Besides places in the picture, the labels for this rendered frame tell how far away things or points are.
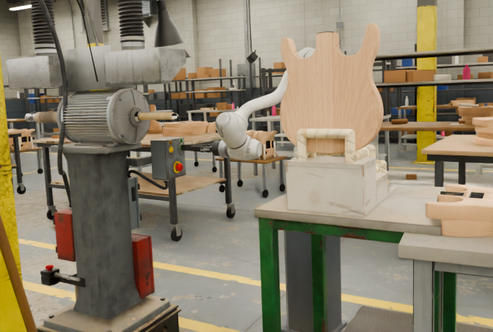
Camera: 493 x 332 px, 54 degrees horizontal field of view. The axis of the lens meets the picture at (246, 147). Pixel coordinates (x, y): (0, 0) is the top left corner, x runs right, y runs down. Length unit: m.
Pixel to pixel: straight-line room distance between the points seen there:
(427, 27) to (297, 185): 7.18
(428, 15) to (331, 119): 7.14
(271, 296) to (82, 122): 1.16
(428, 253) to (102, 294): 1.58
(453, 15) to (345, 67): 11.06
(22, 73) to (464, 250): 2.04
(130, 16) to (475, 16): 11.19
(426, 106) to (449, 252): 7.26
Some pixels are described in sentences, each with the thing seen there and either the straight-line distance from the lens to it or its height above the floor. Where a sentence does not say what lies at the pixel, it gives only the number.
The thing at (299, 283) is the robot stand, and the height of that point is 0.31.
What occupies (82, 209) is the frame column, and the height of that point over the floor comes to 0.82.
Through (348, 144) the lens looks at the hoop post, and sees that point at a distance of 1.59.
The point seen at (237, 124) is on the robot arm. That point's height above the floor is 1.20.
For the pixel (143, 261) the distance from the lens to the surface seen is 2.60.
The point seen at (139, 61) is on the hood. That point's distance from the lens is 2.04.
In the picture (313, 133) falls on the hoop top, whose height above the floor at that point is 1.20.
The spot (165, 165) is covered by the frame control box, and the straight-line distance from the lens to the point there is 2.44.
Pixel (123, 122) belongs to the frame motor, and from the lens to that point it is 2.22.
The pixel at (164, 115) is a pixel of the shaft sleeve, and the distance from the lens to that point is 2.14.
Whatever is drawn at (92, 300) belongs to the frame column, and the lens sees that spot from 2.56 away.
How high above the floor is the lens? 1.35
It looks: 7 degrees down
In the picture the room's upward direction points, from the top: 2 degrees counter-clockwise
